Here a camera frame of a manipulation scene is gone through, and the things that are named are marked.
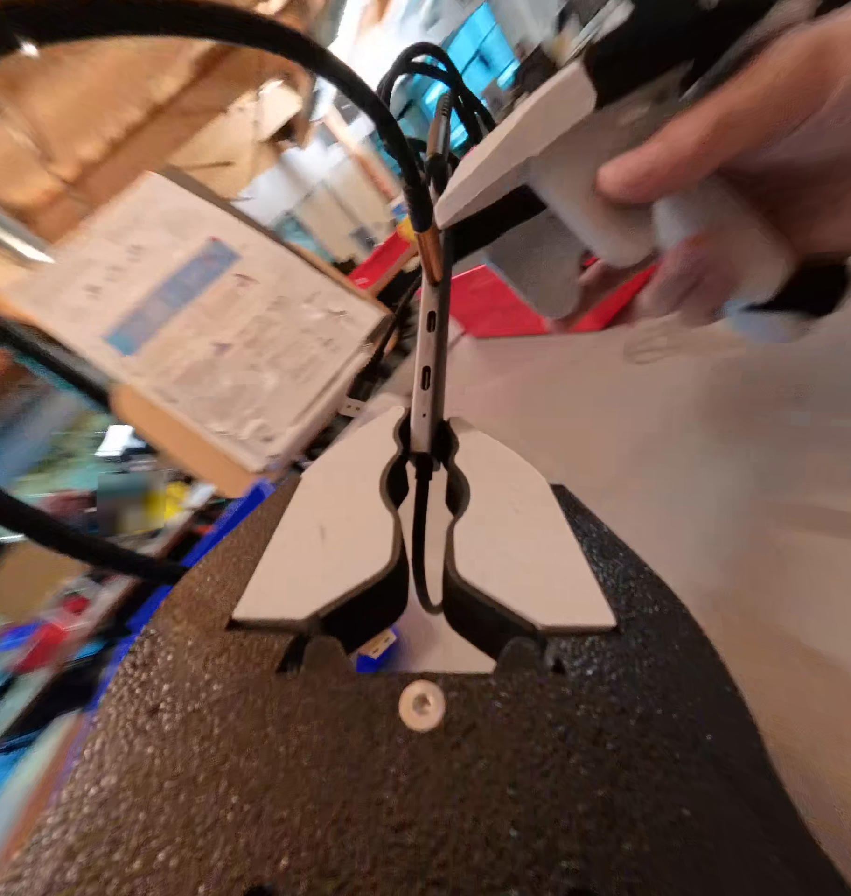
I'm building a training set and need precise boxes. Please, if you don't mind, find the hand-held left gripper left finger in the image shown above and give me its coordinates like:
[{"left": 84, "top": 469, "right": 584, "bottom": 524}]
[{"left": 231, "top": 405, "right": 410, "bottom": 655}]

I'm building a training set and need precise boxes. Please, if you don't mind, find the black usb cable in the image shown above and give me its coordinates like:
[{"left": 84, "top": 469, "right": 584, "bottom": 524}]
[{"left": 377, "top": 42, "right": 500, "bottom": 186}]

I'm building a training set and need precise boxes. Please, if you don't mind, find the wooden document board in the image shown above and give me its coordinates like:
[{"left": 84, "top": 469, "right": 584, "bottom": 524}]
[{"left": 0, "top": 168, "right": 402, "bottom": 499}]

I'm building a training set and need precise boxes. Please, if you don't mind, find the person's right hand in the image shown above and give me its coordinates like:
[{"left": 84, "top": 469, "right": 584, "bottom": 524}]
[{"left": 551, "top": 7, "right": 851, "bottom": 331}]

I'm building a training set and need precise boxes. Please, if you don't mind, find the grey desk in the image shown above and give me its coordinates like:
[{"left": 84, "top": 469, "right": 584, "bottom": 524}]
[{"left": 370, "top": 266, "right": 851, "bottom": 896}]

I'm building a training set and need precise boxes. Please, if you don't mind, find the black braided cable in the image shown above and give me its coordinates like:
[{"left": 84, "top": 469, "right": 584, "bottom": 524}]
[{"left": 0, "top": 0, "right": 447, "bottom": 617}]

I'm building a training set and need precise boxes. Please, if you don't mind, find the small usb adapter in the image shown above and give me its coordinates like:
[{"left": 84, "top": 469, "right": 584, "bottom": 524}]
[{"left": 356, "top": 625, "right": 400, "bottom": 674}]

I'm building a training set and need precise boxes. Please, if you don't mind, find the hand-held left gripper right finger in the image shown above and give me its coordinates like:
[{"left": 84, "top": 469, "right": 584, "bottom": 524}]
[{"left": 439, "top": 417, "right": 618, "bottom": 660}]

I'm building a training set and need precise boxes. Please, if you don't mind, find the laminated illustrated sheet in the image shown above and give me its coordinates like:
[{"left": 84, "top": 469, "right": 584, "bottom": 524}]
[{"left": 6, "top": 171, "right": 391, "bottom": 471}]

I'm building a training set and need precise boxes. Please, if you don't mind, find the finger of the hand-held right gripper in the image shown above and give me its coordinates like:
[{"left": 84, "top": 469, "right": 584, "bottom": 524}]
[
  {"left": 434, "top": 59, "right": 600, "bottom": 261},
  {"left": 483, "top": 210, "right": 589, "bottom": 322}
]

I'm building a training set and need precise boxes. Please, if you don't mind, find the red plastic bin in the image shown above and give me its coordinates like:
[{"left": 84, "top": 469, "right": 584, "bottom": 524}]
[{"left": 349, "top": 231, "right": 661, "bottom": 337}]

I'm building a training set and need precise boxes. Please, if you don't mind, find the grey usb hub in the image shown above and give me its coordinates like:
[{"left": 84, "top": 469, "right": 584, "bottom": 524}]
[{"left": 408, "top": 231, "right": 456, "bottom": 469}]

